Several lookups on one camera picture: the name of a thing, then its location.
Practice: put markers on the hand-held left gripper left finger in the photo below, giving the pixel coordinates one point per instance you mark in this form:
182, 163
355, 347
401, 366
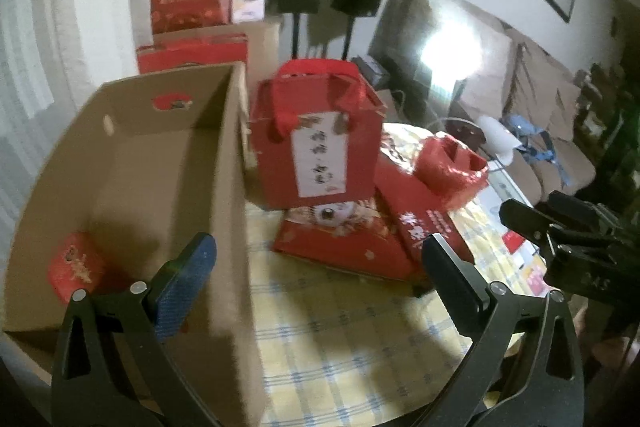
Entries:
184, 289

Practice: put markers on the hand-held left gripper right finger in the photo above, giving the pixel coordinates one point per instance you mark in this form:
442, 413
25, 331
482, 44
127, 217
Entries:
456, 279

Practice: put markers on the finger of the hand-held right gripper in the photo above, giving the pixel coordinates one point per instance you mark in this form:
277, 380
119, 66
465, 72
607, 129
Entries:
570, 203
525, 219

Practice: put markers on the small red snack packet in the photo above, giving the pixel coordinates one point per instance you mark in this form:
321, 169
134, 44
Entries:
75, 267

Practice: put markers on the large cardboard box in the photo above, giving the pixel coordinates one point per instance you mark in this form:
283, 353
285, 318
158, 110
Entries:
150, 177

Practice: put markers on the beige sofa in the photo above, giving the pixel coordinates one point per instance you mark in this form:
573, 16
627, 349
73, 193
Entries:
540, 97

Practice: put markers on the flat red gift box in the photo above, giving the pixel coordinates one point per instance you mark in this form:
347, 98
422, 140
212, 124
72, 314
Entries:
345, 247

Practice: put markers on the yellow checked tablecloth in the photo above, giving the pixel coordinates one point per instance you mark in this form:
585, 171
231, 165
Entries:
340, 337

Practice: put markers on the gold and red foil bag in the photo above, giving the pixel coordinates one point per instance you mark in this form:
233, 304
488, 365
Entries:
400, 147

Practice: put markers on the dark television screen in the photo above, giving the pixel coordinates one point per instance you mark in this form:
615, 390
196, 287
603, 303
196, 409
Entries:
405, 42

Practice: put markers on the red bag with oval label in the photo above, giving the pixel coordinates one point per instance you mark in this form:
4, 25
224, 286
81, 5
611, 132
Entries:
195, 52

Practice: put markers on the white curtain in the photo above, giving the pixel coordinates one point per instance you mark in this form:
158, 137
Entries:
60, 7

